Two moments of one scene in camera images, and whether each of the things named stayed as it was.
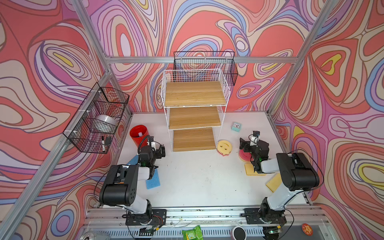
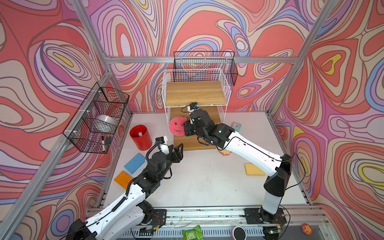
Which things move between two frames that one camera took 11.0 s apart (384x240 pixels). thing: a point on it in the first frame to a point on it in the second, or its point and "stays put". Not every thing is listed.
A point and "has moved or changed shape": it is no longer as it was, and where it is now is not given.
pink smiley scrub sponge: (244, 156) has moved or changed shape
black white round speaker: (238, 233) stays put
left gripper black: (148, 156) to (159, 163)
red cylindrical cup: (138, 133) stays put
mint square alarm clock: (236, 126) stays put
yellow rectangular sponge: (249, 170) stays put
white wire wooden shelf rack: (195, 101) stays put
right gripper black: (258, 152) to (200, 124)
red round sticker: (307, 229) stays put
